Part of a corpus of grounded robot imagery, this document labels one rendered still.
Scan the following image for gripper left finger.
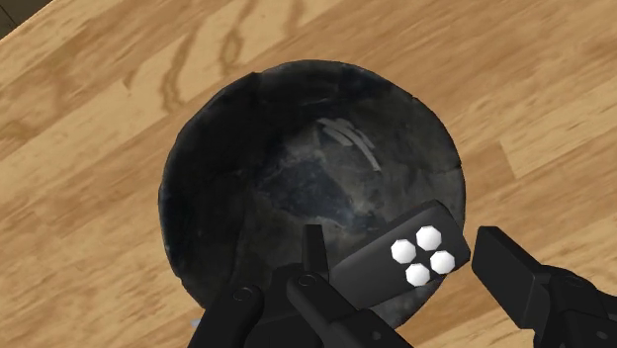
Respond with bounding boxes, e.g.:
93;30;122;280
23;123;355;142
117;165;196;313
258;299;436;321
187;223;414;348

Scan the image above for black remote control white buttons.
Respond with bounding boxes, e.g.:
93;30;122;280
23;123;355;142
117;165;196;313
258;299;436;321
328;199;472;310

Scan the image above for black bowl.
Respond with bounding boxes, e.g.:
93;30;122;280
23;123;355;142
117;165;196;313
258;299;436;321
157;59;468;330

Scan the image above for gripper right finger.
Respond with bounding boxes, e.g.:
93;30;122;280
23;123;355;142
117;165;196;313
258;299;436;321
471;225;617;348

